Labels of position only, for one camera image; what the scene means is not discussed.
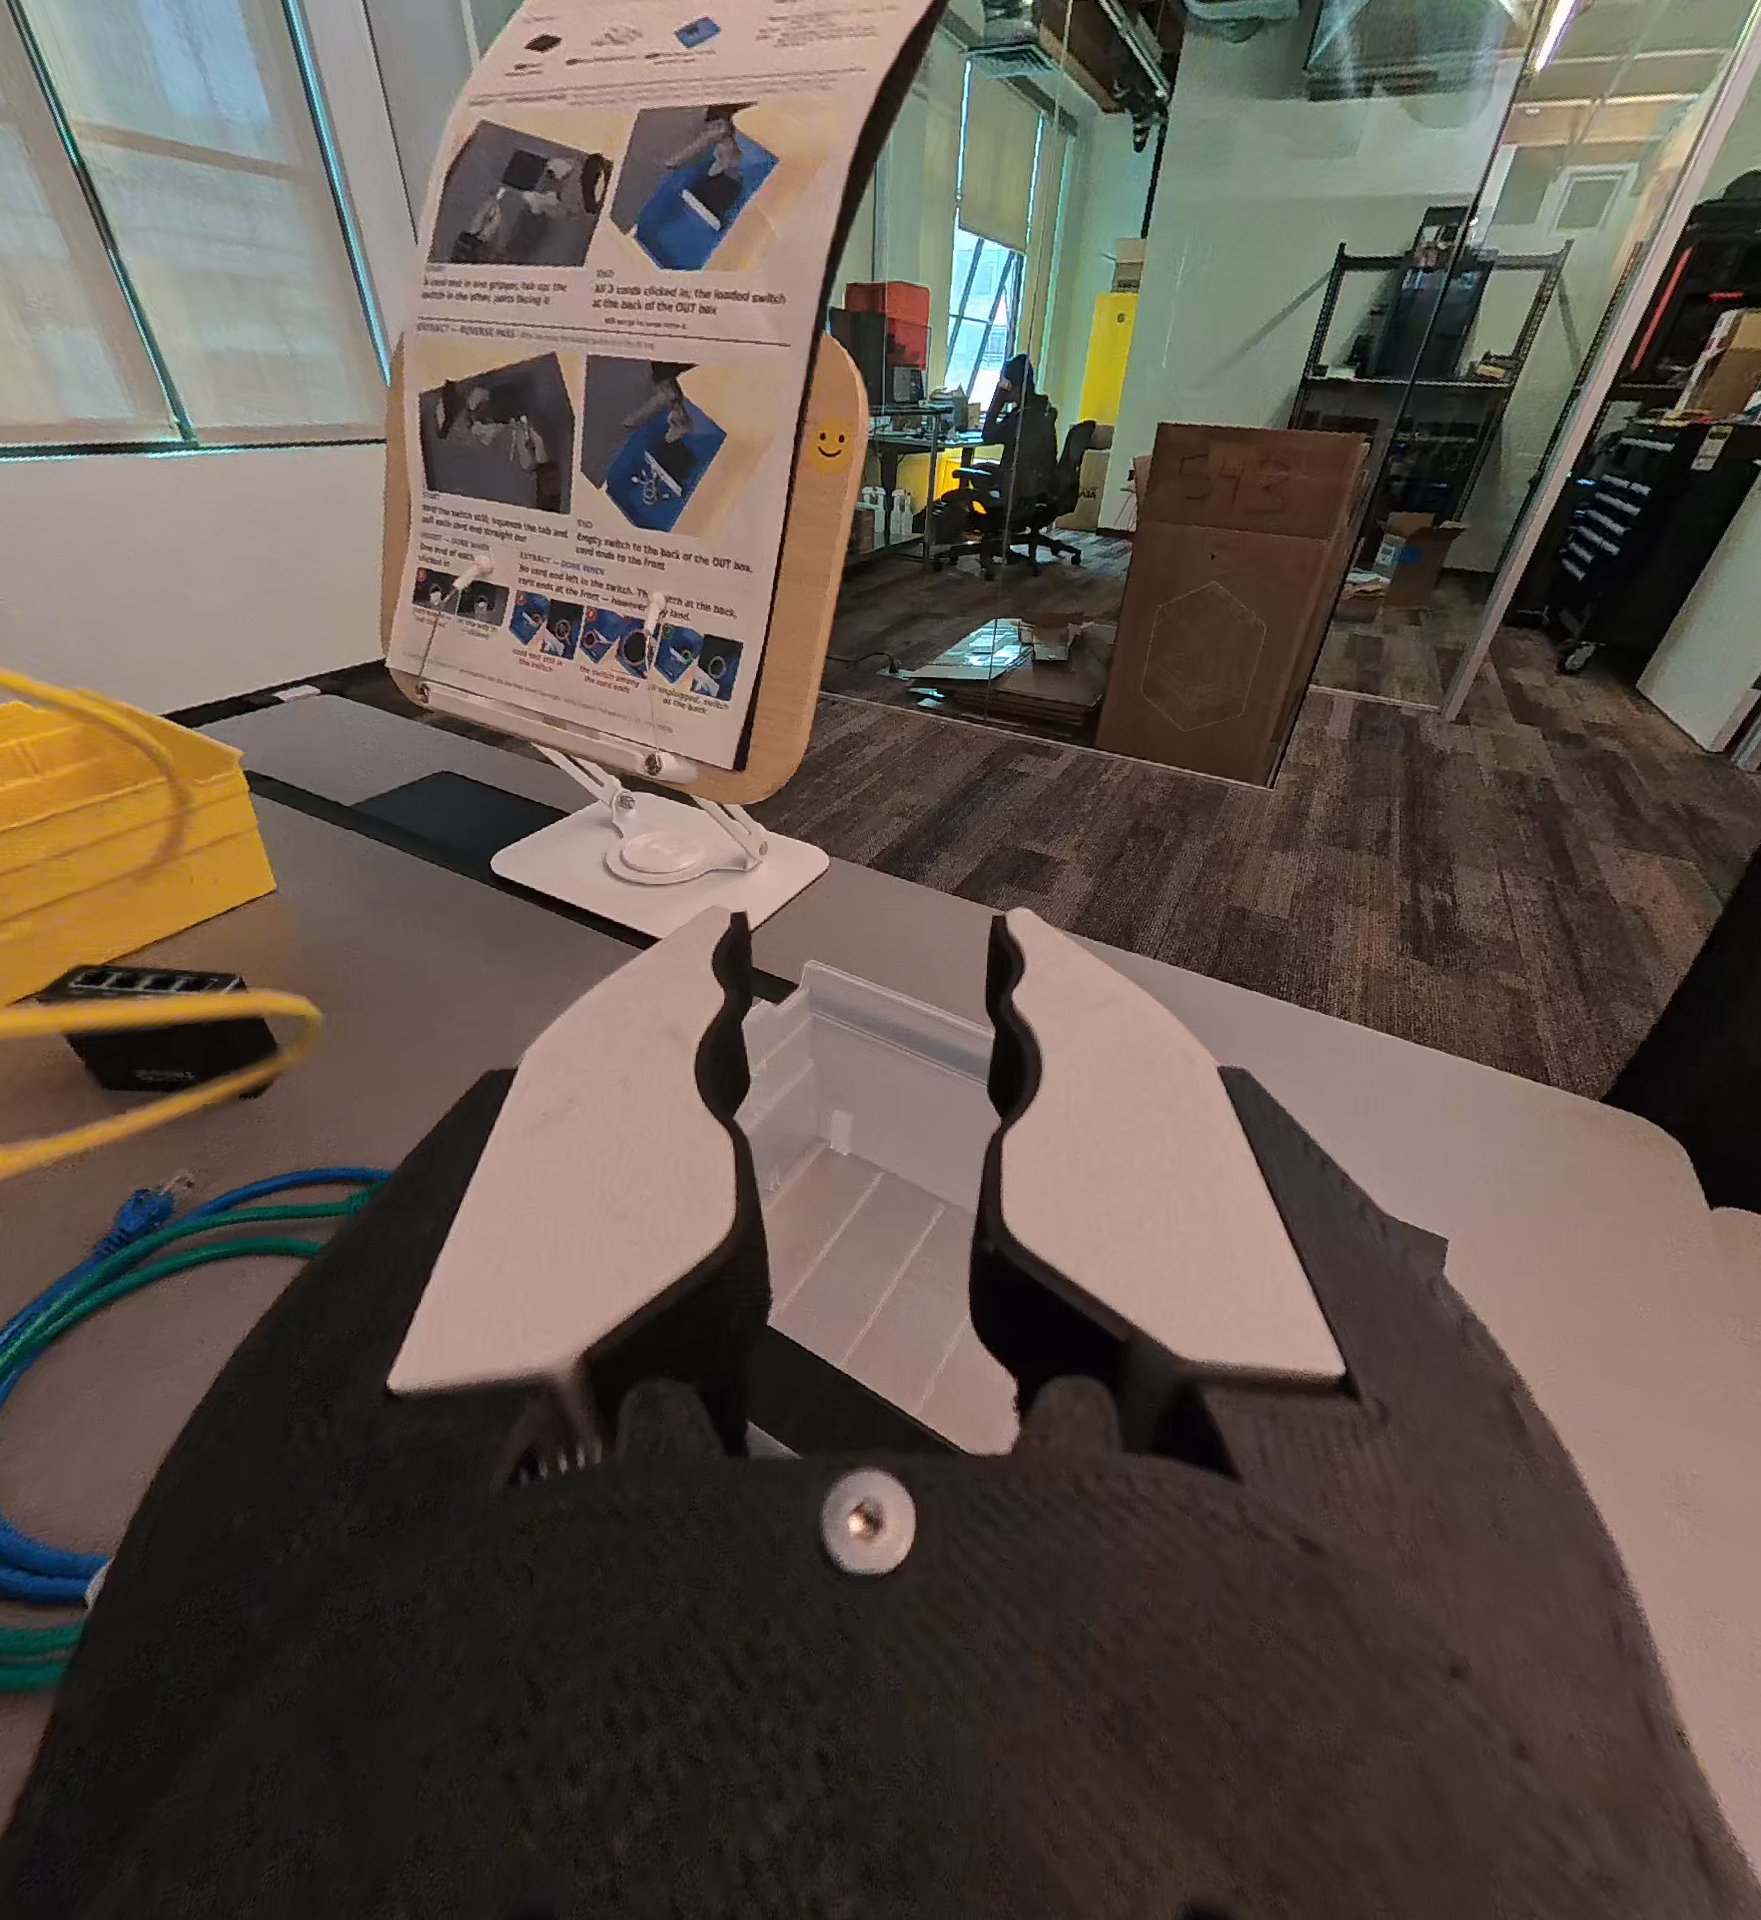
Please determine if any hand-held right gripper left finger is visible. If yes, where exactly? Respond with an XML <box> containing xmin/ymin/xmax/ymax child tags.
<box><xmin>389</xmin><ymin>908</ymin><xmax>778</xmax><ymax>1456</ymax></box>

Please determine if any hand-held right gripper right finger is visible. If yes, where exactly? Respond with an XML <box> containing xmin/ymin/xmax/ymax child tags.
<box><xmin>966</xmin><ymin>908</ymin><xmax>1347</xmax><ymax>1397</ymax></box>

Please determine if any clear plastic bin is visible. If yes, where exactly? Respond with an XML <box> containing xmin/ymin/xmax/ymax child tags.
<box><xmin>736</xmin><ymin>960</ymin><xmax>1019</xmax><ymax>1457</ymax></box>

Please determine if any black network switch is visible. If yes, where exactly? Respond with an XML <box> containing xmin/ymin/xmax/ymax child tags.
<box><xmin>35</xmin><ymin>963</ymin><xmax>282</xmax><ymax>1094</ymax></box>

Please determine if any blue ethernet cable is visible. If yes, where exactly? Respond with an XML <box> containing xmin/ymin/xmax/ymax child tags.
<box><xmin>0</xmin><ymin>1171</ymin><xmax>394</xmax><ymax>1606</ymax></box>

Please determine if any yellow plastic bin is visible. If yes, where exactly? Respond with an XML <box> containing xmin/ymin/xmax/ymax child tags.
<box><xmin>0</xmin><ymin>696</ymin><xmax>278</xmax><ymax>1010</ymax></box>

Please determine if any white board stand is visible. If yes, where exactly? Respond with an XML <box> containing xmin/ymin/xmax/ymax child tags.
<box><xmin>489</xmin><ymin>740</ymin><xmax>832</xmax><ymax>939</ymax></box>

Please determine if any black bin divider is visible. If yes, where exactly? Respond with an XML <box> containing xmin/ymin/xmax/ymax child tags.
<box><xmin>751</xmin><ymin>1327</ymin><xmax>972</xmax><ymax>1457</ymax></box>

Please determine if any black wrist rest pad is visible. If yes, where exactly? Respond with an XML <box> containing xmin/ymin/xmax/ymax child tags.
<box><xmin>357</xmin><ymin>771</ymin><xmax>582</xmax><ymax>881</ymax></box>

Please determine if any flat cardboard sheet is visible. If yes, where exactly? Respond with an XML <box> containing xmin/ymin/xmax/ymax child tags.
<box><xmin>902</xmin><ymin>616</ymin><xmax>1116</xmax><ymax>737</ymax></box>

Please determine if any brown cardboard box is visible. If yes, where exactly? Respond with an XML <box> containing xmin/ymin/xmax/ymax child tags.
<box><xmin>1093</xmin><ymin>425</ymin><xmax>1373</xmax><ymax>785</ymax></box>

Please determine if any black office chair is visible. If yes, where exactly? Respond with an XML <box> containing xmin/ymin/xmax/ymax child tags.
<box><xmin>932</xmin><ymin>420</ymin><xmax>1107</xmax><ymax>577</ymax></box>
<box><xmin>1606</xmin><ymin>749</ymin><xmax>1761</xmax><ymax>1247</ymax></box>

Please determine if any instruction sheet on stand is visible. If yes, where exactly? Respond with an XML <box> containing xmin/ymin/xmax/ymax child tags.
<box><xmin>376</xmin><ymin>329</ymin><xmax>868</xmax><ymax>806</ymax></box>

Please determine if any small cardboard box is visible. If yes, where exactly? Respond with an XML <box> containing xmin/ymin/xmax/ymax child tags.
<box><xmin>1375</xmin><ymin>511</ymin><xmax>1468</xmax><ymax>610</ymax></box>

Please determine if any printed instruction sheet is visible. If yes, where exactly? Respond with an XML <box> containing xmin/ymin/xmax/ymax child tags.
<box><xmin>389</xmin><ymin>0</ymin><xmax>978</xmax><ymax>774</ymax></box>

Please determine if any yellow cabinet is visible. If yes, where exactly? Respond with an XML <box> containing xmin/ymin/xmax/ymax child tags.
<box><xmin>1081</xmin><ymin>286</ymin><xmax>1142</xmax><ymax>453</ymax></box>

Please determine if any black tool cabinet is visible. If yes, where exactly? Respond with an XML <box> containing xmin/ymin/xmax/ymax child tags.
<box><xmin>1510</xmin><ymin>197</ymin><xmax>1761</xmax><ymax>677</ymax></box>

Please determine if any black metal shelf rack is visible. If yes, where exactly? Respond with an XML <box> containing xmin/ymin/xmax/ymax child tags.
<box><xmin>1286</xmin><ymin>241</ymin><xmax>1572</xmax><ymax>514</ymax></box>

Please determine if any large window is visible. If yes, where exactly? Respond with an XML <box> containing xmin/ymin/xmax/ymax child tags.
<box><xmin>0</xmin><ymin>0</ymin><xmax>389</xmax><ymax>453</ymax></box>

